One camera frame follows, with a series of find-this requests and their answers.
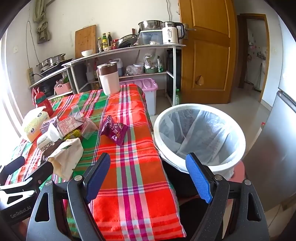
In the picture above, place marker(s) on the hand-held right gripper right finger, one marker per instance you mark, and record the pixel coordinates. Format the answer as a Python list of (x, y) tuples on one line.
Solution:
[(198, 178)]

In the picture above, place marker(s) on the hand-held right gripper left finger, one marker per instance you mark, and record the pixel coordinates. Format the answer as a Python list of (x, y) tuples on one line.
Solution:
[(98, 176)]

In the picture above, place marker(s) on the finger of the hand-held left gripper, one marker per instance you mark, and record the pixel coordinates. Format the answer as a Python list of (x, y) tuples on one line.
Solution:
[(13, 165), (39, 171)]

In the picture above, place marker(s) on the brown wrapper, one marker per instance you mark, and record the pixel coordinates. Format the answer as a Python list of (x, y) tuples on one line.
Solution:
[(52, 151)]

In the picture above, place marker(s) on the white round bin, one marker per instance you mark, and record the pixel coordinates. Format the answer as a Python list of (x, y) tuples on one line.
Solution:
[(222, 163)]

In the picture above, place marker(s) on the beige paper bag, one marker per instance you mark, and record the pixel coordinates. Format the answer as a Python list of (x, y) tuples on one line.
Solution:
[(67, 157)]

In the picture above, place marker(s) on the white paper cup blue label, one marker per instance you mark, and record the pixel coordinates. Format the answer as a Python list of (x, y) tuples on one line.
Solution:
[(45, 140)]

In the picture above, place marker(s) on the clear plastic cup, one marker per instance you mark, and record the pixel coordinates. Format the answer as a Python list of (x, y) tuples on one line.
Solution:
[(89, 129), (77, 113)]

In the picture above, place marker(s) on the yellow snack packet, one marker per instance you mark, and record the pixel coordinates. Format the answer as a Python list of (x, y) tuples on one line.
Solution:
[(72, 134)]

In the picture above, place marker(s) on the purple snack packet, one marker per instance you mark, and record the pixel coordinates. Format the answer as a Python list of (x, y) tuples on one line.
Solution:
[(113, 129)]

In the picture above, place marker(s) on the pink and white carton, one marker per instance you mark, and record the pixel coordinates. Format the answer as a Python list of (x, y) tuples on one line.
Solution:
[(68, 126)]

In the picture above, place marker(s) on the red green plaid tablecloth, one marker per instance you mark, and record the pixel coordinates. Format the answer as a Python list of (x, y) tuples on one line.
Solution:
[(134, 162)]

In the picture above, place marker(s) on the pink plastic stool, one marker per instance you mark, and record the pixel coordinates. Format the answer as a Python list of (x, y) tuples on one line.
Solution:
[(238, 172)]

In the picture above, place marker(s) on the yellow patterned tissue box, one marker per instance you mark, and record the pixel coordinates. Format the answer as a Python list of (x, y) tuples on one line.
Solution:
[(32, 126)]

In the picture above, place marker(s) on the clear plastic bin liner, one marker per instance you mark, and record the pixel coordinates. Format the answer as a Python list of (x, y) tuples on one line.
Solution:
[(208, 134)]

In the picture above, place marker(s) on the red water bottle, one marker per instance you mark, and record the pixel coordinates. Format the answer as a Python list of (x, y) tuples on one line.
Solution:
[(45, 104)]

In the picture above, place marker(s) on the silver refrigerator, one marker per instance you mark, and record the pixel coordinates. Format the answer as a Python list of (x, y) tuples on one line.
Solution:
[(272, 150)]

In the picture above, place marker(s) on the black rice cooker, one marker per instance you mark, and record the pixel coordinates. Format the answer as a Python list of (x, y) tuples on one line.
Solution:
[(46, 89)]

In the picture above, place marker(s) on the green plastic bottle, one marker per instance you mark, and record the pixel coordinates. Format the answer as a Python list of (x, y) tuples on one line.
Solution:
[(177, 97)]

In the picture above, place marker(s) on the pink plastic basket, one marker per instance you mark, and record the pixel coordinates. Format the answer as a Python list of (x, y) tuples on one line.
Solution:
[(62, 88)]

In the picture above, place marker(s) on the beige power strip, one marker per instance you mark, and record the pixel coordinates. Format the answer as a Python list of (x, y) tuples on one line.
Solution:
[(31, 76)]

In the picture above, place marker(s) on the pink lidded storage box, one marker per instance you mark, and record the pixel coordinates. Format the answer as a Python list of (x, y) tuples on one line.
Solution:
[(148, 99)]

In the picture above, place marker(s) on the white and brown tumbler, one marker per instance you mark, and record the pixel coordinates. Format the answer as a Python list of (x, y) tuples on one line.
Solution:
[(108, 83)]

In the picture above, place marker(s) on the low metal shelf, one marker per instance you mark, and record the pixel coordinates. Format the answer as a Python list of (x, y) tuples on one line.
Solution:
[(46, 77)]

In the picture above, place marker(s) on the clear plastic bottle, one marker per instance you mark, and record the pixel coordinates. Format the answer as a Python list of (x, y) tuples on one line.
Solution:
[(90, 74)]

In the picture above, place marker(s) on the black induction cooker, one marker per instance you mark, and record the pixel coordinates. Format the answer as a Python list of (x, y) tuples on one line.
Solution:
[(57, 68)]

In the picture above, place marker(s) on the steel steamer pot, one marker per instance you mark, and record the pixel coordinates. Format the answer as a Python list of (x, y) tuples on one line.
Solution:
[(50, 61)]

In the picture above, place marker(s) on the plastic oil jug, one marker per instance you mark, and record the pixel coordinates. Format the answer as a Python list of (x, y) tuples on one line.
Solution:
[(119, 67)]

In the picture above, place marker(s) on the plastic bag with tub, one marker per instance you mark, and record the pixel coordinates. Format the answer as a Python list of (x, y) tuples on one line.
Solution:
[(135, 69)]

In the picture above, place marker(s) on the green bowl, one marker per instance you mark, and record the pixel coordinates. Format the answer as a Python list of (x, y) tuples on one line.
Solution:
[(150, 70)]

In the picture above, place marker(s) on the green food packet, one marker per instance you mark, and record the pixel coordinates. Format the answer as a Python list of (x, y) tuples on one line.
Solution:
[(160, 64)]

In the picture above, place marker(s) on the wooden door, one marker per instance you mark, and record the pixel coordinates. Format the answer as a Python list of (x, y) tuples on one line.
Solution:
[(208, 58)]

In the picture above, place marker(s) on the white ceramic bowl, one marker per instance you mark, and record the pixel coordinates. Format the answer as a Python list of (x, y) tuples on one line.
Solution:
[(87, 53)]

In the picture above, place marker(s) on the white food bag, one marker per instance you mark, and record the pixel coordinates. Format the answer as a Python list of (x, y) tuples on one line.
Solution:
[(150, 61)]

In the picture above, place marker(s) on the small clear bottle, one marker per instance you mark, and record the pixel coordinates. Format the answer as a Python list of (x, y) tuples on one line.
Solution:
[(99, 46)]

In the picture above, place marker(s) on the red jar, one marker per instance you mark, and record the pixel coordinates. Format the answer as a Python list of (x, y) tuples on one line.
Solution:
[(115, 44)]

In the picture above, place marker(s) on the yellow label oil bottle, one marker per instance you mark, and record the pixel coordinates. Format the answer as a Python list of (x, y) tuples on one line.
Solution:
[(105, 42)]

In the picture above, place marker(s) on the white metal shelf rack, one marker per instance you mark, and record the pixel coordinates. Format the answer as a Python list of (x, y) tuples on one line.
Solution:
[(138, 47)]

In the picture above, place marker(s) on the dark sauce bottle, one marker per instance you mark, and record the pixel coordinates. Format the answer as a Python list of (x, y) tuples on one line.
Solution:
[(109, 40)]

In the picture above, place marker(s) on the steel pan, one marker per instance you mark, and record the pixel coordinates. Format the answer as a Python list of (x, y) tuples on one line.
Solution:
[(127, 41)]

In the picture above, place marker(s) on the wooden cutting board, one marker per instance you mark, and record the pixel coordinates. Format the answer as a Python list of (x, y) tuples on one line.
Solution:
[(85, 38)]

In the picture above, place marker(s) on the hanging green cloth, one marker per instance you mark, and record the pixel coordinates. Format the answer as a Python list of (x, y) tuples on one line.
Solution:
[(42, 27)]

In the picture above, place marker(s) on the white electric kettle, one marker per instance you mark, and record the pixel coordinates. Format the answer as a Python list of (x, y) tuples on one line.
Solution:
[(170, 34)]

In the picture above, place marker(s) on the clear plastic food container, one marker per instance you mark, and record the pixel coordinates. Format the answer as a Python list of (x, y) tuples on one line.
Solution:
[(150, 37)]

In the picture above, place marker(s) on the steel mixing bowl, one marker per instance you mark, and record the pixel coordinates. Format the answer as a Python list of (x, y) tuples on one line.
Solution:
[(150, 25)]

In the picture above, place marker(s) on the wooden door frame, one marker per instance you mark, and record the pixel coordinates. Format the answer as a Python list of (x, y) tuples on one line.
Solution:
[(241, 46)]

